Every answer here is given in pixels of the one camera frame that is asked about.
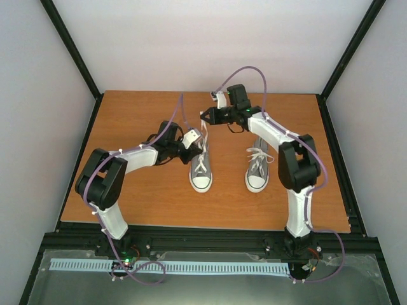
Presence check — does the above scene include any white shoelace of sneaker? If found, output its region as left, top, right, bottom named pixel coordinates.
left=192, top=120, right=211, bottom=179
left=246, top=147, right=275, bottom=180

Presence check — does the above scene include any grey sneaker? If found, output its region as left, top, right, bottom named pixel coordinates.
left=245, top=137, right=274, bottom=193
left=189, top=140, right=213, bottom=193

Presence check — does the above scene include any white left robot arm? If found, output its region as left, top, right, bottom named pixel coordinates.
left=74, top=121, right=202, bottom=256

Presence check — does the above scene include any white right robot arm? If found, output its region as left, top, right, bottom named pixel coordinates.
left=200, top=84, right=328, bottom=238

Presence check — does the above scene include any clear plastic front sheet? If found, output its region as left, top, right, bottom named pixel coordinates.
left=22, top=250, right=391, bottom=304

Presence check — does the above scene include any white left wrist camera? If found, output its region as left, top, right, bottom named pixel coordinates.
left=182, top=128, right=202, bottom=149

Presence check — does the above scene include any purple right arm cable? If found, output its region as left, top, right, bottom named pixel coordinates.
left=214, top=65, right=346, bottom=285

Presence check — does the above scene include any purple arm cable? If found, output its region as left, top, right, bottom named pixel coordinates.
left=83, top=93, right=193, bottom=285
left=214, top=65, right=346, bottom=285

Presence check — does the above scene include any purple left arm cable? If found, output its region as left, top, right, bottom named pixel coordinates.
left=83, top=93, right=193, bottom=285

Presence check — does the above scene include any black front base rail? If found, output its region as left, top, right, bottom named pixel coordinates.
left=40, top=222, right=383, bottom=261

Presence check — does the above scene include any light blue cable duct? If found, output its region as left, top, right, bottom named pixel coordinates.
left=49, top=258, right=289, bottom=276

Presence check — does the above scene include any black right frame post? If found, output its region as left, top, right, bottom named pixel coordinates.
left=317, top=0, right=386, bottom=104

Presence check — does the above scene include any black frame post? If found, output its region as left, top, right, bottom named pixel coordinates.
left=317, top=0, right=386, bottom=104
left=40, top=0, right=102, bottom=102

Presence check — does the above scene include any black left frame post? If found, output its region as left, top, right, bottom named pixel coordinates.
left=40, top=0, right=102, bottom=102

